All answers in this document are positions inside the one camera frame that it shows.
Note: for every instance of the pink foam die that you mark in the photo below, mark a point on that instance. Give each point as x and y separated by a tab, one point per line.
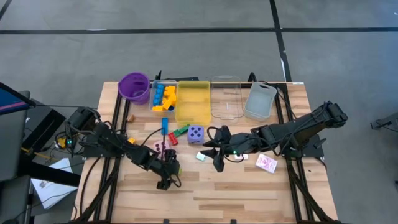
160	146

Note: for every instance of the blue lid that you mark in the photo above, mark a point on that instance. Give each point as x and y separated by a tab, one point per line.
164	126

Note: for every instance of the grey plastic bin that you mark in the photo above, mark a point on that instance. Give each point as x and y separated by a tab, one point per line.
259	101

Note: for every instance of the dark side furniture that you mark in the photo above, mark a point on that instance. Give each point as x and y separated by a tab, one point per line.
12	146

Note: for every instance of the small brown block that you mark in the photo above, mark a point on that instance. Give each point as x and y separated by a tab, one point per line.
131	118

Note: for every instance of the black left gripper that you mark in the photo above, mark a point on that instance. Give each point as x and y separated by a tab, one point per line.
166	165

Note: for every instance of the white paper sheet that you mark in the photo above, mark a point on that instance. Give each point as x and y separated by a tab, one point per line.
53	189

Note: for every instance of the pink pattern playing card box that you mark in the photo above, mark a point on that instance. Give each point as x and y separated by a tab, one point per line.
266	163

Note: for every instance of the light blue toy brick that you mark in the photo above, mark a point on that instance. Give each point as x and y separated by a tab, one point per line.
201	156

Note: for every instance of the black power strip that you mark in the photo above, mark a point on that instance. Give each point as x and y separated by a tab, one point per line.
69	137

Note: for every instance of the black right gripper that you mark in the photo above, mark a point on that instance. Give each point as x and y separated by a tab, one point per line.
233	143

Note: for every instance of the dark green toy brick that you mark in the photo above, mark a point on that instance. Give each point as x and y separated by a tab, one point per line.
185	127

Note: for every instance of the small clear plastic bin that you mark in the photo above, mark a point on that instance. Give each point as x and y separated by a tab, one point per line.
152	93

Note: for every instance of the red emblem playing card box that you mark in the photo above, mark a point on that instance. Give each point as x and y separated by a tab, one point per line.
241	156

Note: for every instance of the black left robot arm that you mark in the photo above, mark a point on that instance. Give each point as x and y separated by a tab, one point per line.
109	137

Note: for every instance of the black table clamp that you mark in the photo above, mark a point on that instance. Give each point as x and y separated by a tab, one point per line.
252	77
159	75

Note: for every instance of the purple foam die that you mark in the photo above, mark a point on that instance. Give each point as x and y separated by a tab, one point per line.
196	134

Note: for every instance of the large clear plastic bin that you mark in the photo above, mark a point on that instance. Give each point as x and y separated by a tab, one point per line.
227	99

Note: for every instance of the laptop with blue screen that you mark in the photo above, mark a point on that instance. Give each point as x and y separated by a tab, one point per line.
12	101

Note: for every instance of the black aluminium support frame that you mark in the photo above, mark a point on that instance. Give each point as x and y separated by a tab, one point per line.
293	186
113	186

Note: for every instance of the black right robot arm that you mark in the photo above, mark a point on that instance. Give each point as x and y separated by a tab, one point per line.
298	130

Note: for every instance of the lime green toy brick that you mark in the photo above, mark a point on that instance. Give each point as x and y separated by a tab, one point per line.
179	170

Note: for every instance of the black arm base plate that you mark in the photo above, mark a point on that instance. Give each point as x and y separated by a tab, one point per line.
93	151
311	151

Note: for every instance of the purple plastic bucket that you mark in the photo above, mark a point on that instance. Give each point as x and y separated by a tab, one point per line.
134	88

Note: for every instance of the red toy brick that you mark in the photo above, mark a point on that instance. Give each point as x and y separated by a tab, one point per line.
173	138

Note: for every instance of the blue plastic toy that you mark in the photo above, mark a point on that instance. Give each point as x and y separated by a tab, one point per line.
157	100

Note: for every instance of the yellow plastic bin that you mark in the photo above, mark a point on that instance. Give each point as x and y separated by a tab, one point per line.
193	102

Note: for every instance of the small yellow toy block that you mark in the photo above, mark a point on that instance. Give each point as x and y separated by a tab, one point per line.
132	140

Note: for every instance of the black box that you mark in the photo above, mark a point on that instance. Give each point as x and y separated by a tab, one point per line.
43	124

